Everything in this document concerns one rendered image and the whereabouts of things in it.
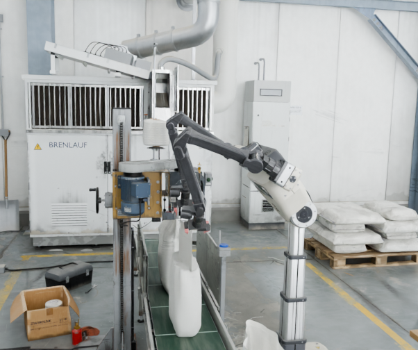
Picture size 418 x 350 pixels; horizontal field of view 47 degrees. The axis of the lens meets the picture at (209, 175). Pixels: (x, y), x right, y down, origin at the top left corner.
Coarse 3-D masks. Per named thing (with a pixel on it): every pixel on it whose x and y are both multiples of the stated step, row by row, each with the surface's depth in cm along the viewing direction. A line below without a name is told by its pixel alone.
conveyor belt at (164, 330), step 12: (156, 240) 503; (156, 252) 463; (156, 264) 428; (156, 276) 397; (156, 288) 372; (156, 300) 349; (168, 300) 350; (156, 312) 328; (168, 312) 329; (204, 312) 330; (156, 324) 311; (168, 324) 311; (204, 324) 312; (156, 336) 295; (168, 336) 295; (204, 336) 296; (216, 336) 297; (156, 348) 298; (168, 348) 281; (180, 348) 281; (192, 348) 281; (204, 348) 282; (216, 348) 282
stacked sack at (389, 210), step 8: (368, 208) 602; (376, 208) 584; (384, 208) 576; (392, 208) 573; (400, 208) 573; (408, 208) 575; (384, 216) 569; (392, 216) 561; (400, 216) 562; (408, 216) 565; (416, 216) 568
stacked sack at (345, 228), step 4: (320, 220) 586; (324, 220) 571; (324, 224) 572; (328, 224) 556; (332, 224) 550; (344, 224) 551; (348, 224) 551; (352, 224) 551; (356, 224) 552; (360, 224) 552; (364, 224) 554; (328, 228) 559; (332, 228) 548; (336, 228) 548; (340, 228) 548; (344, 228) 549; (348, 228) 549; (352, 228) 549; (356, 228) 550; (360, 228) 551; (364, 228) 551; (340, 232) 550; (344, 232) 550; (348, 232) 550; (352, 232) 551; (356, 232) 552
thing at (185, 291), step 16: (176, 256) 311; (192, 256) 313; (176, 272) 292; (192, 272) 289; (176, 288) 291; (192, 288) 288; (176, 304) 291; (192, 304) 289; (176, 320) 292; (192, 320) 291; (192, 336) 296
